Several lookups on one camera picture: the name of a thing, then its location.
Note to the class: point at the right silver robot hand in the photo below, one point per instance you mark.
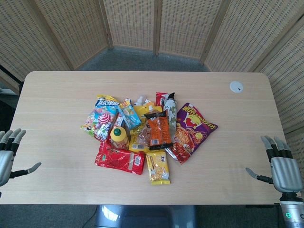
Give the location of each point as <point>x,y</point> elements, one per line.
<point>283,171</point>

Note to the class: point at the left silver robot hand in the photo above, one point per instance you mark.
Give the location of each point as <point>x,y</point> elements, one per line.
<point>4,161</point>

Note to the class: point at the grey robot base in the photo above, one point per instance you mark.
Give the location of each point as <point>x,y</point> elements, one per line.
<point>145,216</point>

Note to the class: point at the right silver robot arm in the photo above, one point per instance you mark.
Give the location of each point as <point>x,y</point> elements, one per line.
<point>293,211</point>

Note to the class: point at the yellow plastic snack bag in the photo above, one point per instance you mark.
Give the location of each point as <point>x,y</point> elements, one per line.
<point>142,111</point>

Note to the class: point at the black tripod stand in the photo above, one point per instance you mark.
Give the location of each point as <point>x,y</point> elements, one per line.
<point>10,76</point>

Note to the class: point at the purple red noodle snack bag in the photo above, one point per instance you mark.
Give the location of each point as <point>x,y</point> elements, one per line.
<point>192,133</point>

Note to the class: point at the colourful lollipop candy bag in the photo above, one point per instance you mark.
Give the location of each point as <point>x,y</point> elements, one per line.
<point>101,118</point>

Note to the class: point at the yellow juice bottle green cap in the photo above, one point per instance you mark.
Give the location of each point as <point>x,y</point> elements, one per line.
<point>118,138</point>

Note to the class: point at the small red white carton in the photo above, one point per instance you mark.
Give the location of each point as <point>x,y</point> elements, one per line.
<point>118,121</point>

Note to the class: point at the yellow cracker packet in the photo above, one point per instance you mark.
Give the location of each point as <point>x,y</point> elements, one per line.
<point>158,168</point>

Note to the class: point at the orange black snack packet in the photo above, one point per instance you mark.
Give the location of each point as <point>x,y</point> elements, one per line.
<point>158,131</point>

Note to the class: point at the blue drink carton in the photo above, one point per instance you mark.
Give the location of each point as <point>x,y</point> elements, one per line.
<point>129,114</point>

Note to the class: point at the clear bread packet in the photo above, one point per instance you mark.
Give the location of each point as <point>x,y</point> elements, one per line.
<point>143,136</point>

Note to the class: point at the red chocolate bar wrapper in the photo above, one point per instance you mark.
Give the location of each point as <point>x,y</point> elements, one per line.
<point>159,98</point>

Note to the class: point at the woven folding screen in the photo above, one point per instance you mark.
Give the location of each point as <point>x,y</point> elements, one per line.
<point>152,31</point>

